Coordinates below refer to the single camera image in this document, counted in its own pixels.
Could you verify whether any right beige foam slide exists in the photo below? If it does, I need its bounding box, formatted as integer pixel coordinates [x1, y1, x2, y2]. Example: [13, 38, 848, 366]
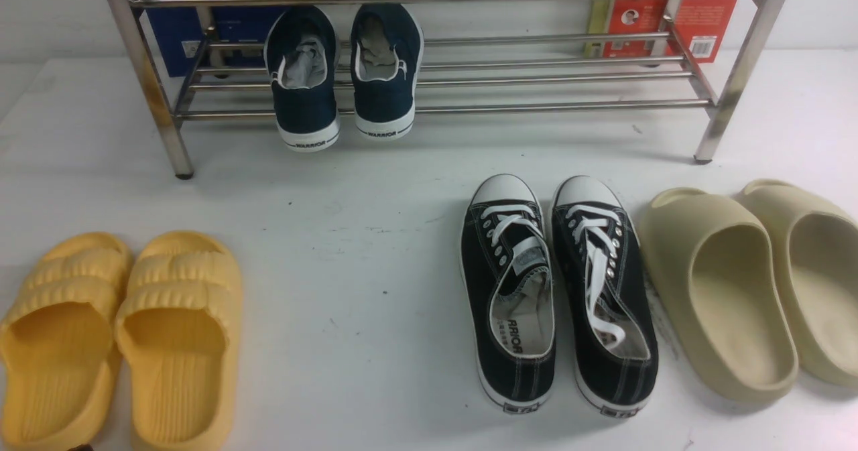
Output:
[738, 179, 857, 389]

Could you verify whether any stainless steel shoe rack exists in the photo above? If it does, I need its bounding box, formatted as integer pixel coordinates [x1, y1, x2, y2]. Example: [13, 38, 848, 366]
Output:
[107, 0, 786, 180]

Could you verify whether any red cardboard box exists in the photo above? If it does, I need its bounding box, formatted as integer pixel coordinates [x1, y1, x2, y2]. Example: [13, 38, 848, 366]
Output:
[583, 0, 737, 63]

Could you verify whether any right yellow rubber slipper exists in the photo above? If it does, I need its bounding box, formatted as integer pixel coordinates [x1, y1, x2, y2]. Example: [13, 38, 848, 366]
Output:
[115, 231, 244, 450]

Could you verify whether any navy canvas sneaker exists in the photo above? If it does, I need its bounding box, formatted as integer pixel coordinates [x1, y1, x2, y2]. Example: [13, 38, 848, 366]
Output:
[263, 5, 341, 153]
[350, 4, 425, 141]

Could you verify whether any yellow rubber slipper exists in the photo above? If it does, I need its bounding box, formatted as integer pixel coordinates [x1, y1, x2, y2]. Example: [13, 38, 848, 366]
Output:
[115, 231, 244, 450]
[2, 232, 133, 450]

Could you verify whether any left navy canvas sneaker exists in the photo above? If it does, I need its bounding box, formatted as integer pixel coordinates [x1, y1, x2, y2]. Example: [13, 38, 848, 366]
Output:
[263, 5, 341, 153]

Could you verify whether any blue cardboard box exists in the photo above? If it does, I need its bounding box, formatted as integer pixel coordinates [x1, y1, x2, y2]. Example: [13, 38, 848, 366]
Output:
[146, 6, 283, 76]

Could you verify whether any right navy canvas sneaker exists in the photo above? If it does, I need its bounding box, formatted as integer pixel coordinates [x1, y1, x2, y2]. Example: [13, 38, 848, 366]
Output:
[350, 4, 425, 141]

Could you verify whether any left yellow rubber slipper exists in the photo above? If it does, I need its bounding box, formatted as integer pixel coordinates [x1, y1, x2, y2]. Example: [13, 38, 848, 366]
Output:
[2, 232, 133, 450]

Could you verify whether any beige foam slide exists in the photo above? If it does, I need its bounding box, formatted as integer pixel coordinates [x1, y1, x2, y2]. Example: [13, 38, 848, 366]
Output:
[738, 179, 857, 389]
[637, 186, 799, 405]

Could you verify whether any left beige foam slide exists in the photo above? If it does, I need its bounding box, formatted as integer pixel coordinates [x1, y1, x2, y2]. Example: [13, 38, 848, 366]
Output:
[637, 186, 799, 405]

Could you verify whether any black canvas sneaker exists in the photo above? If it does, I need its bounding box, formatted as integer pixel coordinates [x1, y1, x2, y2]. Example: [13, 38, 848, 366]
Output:
[459, 174, 556, 415]
[548, 176, 659, 420]

